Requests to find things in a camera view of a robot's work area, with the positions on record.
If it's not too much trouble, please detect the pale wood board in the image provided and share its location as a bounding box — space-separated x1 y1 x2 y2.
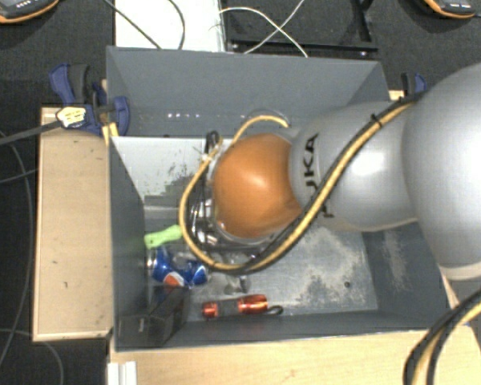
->
31 106 114 342

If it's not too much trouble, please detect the grey metal bin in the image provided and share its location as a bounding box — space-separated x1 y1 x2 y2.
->
103 45 460 351

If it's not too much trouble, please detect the black cylinder on white bracket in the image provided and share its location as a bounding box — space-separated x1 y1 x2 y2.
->
201 130 234 164

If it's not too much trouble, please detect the black box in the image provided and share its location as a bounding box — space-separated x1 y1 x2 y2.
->
117 286 192 347

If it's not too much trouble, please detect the bright green handle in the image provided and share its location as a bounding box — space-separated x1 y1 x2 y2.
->
143 225 184 249

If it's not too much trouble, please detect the crushed blue drink can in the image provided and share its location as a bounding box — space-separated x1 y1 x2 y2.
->
149 248 210 289

